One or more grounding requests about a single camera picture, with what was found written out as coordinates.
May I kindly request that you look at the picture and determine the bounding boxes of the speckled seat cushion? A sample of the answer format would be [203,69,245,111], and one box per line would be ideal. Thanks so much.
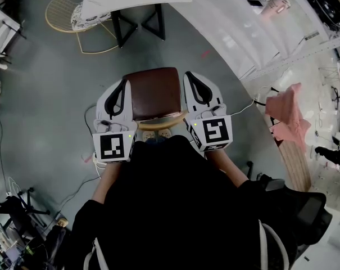
[70,2,113,31]

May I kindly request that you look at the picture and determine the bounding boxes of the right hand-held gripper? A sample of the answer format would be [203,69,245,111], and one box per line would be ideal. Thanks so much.
[183,71,234,154]

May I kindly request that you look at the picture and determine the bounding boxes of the white looped cable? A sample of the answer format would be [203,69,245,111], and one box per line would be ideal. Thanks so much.
[7,175,22,197]

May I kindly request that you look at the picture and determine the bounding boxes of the light wooden stand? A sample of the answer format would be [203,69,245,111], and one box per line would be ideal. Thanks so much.
[275,137,312,193]

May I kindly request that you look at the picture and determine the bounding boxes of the pink box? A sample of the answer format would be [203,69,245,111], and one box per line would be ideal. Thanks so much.
[263,0,292,17]

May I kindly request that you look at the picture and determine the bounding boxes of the black office chair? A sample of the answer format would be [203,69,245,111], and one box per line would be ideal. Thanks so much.
[258,174,334,260]

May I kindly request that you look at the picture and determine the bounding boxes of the black floor cable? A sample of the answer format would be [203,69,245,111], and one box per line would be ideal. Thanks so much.
[83,103,99,132]

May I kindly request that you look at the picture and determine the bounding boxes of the person's black shirt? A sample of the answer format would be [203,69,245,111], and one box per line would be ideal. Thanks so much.
[70,135,300,270]

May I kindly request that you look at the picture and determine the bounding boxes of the black glove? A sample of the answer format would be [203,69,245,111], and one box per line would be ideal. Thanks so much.
[314,146,340,174]

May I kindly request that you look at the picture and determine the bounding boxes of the black round machine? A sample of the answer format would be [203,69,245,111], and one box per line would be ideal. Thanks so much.
[303,0,340,31]

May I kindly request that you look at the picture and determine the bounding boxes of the person's right forearm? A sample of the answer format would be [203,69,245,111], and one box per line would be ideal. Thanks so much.
[204,150,251,190]

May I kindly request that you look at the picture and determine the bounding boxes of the white floor cable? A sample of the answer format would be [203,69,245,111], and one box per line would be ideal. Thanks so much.
[228,86,272,118]

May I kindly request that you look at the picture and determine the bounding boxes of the white shoulder strap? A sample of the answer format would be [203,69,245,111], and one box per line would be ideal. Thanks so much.
[257,219,291,270]
[83,237,111,270]

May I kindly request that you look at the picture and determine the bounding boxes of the pink cloth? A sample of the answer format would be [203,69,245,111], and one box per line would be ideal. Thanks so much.
[264,82,312,155]

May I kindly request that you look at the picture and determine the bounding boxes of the brown seat wooden chair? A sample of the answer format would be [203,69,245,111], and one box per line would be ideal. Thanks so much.
[121,66,189,132]

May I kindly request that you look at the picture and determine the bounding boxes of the person's left forearm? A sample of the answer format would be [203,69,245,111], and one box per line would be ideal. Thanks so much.
[90,161,123,205]

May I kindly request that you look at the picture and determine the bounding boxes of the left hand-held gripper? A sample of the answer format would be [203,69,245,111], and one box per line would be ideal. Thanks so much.
[92,78,138,163]

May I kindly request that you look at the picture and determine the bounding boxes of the gold wire basket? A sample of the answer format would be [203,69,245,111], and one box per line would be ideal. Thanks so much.
[44,0,121,55]

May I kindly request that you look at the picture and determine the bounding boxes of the person's blue jeans legs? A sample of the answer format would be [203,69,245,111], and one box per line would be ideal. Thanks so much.
[143,136,168,146]

